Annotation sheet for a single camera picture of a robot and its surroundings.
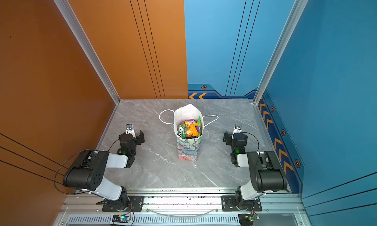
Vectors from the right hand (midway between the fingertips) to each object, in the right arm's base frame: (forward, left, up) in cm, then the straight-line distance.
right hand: (233, 132), depth 94 cm
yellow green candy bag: (-10, +32, +17) cm, 37 cm away
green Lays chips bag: (-5, +22, +15) cm, 27 cm away
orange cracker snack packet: (-10, +26, +17) cm, 33 cm away
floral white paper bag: (-17, +29, +10) cm, 35 cm away
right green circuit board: (-45, -2, -6) cm, 45 cm away
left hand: (0, +65, +3) cm, 65 cm away
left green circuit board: (-45, +62, -6) cm, 77 cm away
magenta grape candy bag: (-3, +26, +17) cm, 31 cm away
